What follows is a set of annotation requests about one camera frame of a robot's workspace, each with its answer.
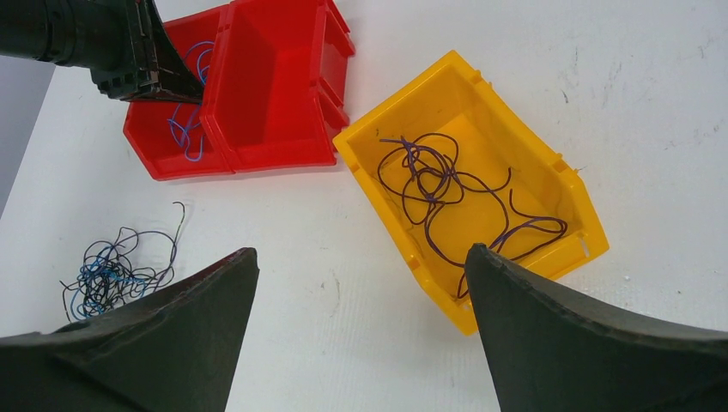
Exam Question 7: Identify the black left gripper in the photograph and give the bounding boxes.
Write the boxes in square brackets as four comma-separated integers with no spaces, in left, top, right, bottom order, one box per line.
[1,1,203,104]

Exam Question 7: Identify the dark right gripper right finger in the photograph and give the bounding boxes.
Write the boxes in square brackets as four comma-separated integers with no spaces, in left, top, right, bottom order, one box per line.
[465,244,727,411]

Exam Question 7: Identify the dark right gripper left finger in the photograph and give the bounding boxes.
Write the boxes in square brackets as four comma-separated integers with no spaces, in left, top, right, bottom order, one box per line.
[1,248,259,411]

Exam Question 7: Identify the blue purple black wires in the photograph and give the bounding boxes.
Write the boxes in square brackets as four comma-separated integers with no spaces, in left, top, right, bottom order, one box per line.
[59,201,188,323]

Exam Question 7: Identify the left red plastic bin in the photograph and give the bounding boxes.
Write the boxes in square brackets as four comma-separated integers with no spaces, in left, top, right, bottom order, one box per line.
[124,5,232,180]

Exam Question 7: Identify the red plastic bin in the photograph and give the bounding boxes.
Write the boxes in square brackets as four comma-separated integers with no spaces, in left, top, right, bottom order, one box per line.
[201,1,355,173]
[124,5,232,180]

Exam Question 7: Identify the right red plastic bin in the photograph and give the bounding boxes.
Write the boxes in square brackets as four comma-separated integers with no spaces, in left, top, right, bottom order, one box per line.
[201,1,355,173]

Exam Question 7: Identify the yellow plastic bin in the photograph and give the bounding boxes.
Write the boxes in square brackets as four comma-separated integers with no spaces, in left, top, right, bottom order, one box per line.
[334,51,609,335]

